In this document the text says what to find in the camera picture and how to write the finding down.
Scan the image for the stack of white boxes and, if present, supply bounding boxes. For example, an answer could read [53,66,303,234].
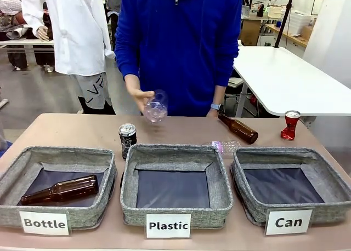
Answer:
[288,9,316,35]

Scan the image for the crushed bottle with purple label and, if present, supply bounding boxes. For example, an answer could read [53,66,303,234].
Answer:
[205,139,242,155]

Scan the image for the person in white coat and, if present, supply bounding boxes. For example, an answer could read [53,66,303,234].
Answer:
[21,0,116,77]

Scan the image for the mannequin hand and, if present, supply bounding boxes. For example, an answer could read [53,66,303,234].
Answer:
[36,26,50,42]

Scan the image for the crushed red drink can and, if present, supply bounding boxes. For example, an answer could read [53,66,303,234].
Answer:
[280,110,302,141]

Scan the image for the person's right hand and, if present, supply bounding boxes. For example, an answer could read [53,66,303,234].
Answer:
[126,81,156,110]

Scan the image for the brown glass bottle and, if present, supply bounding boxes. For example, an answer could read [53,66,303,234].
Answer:
[20,174,99,207]
[218,112,259,145]

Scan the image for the person's right forearm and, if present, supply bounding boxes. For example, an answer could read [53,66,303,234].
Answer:
[124,73,141,90]

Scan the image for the grey basket labelled Plastic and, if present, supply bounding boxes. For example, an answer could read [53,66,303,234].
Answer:
[120,143,234,230]

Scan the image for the white Plastic label card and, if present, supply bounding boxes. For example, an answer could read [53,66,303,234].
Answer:
[145,213,192,239]

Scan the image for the grey basket labelled Bottle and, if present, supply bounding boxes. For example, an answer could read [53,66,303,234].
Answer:
[0,145,118,231]

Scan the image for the white Bottle label card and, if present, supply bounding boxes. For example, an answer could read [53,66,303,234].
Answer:
[18,210,70,237]

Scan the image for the clear plastic bottle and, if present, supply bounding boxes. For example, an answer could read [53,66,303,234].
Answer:
[141,89,169,124]

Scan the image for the white background table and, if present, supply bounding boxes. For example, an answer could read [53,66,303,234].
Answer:
[0,38,55,53]

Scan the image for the person in blue sweater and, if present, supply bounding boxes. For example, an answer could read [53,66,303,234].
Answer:
[114,0,244,117]

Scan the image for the black tripod pole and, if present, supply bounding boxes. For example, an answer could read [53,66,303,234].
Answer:
[274,0,297,49]

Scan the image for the person's left forearm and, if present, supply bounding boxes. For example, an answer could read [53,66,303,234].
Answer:
[211,84,227,106]

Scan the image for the black printed drink can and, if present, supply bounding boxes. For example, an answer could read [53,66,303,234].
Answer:
[118,123,137,161]

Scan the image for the brown cardboard box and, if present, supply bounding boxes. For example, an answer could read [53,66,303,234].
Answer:
[240,17,261,47]

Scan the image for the white Can label card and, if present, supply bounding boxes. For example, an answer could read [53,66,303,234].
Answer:
[264,208,314,236]

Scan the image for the grey printed mannequin shorts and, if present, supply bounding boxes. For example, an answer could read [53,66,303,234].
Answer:
[69,72,113,107]

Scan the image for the wooden workbench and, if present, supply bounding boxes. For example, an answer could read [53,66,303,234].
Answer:
[265,23,309,50]

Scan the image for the black mannequin legs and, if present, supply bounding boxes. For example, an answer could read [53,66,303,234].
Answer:
[77,96,116,116]

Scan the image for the grey basket labelled Can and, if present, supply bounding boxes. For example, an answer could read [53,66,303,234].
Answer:
[231,146,351,226]

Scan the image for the pile of cloths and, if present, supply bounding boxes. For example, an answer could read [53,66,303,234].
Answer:
[0,0,36,41]

